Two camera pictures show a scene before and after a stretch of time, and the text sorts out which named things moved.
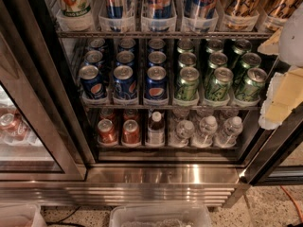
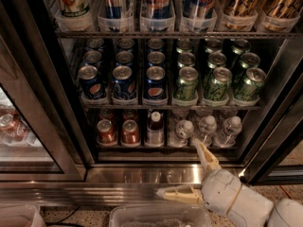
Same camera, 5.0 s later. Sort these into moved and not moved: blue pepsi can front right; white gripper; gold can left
Moved: white gripper
Not moved: blue pepsi can front right; gold can left
